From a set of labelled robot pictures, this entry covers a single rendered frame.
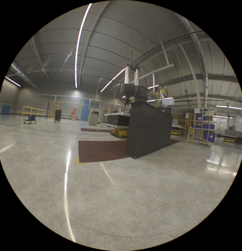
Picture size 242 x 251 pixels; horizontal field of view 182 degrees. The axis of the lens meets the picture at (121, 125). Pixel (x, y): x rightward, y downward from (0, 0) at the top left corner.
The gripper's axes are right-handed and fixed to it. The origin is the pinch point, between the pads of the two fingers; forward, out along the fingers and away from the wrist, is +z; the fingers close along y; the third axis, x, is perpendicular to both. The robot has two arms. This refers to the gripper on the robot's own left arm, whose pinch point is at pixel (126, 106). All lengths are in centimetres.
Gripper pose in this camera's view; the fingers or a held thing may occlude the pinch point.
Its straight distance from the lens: 164.4
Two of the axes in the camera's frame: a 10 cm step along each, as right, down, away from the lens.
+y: 5.8, 1.0, -8.0
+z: -1.2, 9.9, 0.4
